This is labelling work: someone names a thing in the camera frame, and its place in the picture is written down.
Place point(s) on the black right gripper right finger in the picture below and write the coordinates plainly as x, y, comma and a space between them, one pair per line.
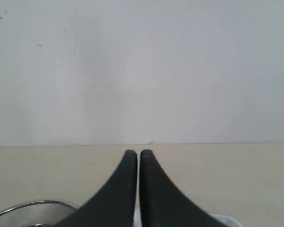
162, 204

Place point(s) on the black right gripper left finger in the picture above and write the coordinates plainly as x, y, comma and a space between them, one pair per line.
114, 204

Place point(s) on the white plastic tray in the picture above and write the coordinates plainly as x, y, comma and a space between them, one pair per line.
225, 219

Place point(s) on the steel mesh strainer basket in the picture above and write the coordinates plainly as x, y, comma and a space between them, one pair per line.
39, 213

